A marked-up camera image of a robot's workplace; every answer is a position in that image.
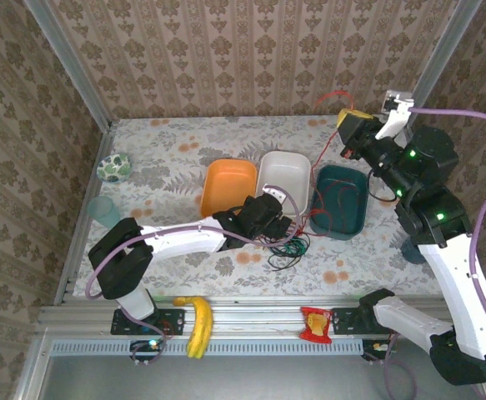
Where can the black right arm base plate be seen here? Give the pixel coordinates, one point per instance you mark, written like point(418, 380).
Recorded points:
point(344, 323)

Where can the dark blue cup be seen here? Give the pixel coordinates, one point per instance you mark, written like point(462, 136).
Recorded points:
point(413, 252)

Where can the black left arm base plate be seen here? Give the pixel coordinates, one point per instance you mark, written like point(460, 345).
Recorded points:
point(176, 323)

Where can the white plastic bin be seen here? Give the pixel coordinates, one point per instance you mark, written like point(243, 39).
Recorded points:
point(284, 171)

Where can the dark teal plastic bin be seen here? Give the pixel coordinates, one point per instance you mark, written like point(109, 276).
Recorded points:
point(351, 183)

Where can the red snack packet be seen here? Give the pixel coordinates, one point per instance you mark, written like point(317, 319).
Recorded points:
point(317, 325)

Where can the small black controller board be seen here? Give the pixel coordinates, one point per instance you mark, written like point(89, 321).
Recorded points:
point(376, 348)
point(146, 348)

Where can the orange plastic bin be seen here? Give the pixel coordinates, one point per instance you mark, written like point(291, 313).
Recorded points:
point(226, 183)

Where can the aluminium frame post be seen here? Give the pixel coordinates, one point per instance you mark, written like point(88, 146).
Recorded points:
point(447, 46)
point(71, 62)

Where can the aluminium frame rail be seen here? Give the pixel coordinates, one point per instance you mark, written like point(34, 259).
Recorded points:
point(259, 316)

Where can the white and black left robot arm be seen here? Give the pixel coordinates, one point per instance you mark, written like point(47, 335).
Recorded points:
point(184, 241)

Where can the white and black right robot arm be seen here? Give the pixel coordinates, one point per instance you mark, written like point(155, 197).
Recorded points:
point(447, 275)

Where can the yellow banana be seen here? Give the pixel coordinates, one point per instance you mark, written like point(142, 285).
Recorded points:
point(201, 321)

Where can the translucent teal cup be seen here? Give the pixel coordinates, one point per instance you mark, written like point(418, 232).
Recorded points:
point(103, 210)

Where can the floral tablecloth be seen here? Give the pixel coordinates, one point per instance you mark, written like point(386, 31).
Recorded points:
point(176, 133)

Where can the green leaf patterned bowl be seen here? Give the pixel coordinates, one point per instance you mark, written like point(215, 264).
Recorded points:
point(114, 167)

